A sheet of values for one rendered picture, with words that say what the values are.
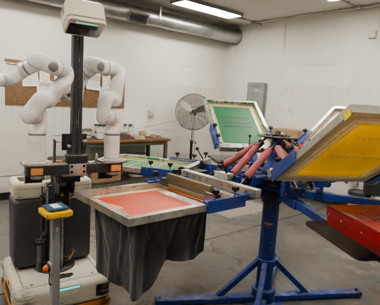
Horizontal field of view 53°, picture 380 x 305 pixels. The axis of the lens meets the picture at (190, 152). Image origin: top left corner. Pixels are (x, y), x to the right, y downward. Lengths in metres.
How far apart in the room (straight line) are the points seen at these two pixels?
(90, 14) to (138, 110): 4.47
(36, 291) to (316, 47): 5.44
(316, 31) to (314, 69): 0.62
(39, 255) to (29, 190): 0.46
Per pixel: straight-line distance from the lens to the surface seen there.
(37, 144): 2.23
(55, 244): 2.07
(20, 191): 2.82
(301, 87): 6.72
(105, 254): 2.22
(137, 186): 2.39
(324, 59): 6.56
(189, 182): 2.28
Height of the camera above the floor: 1.54
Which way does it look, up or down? 8 degrees down
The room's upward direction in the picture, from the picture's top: 3 degrees clockwise
